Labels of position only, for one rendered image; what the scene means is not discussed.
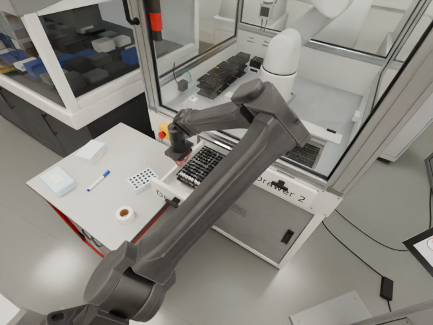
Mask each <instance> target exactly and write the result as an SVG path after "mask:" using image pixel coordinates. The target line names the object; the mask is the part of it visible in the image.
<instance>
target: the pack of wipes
mask: <svg viewBox="0 0 433 325"><path fill-rule="evenodd" d="M39 178H40V180H41V181H42V182H43V183H44V184H45V185H46V186H47V187H48V188H49V189H51V191H53V192H54V194H56V196H58V197H61V196H63V195H64V194H65V193H67V192H69V191H70V190H72V189H73V188H75V187H76V186H77V185H78V184H77V182H76V181H75V179H73V178H72V177H71V176H70V175H69V174H68V173H66V172H65V171H64V170H63V169H62V168H61V167H59V166H56V167H55V168H53V169H52V170H50V171H48V172H46V173H45V174H43V175H41V176H40V177H39Z"/></svg>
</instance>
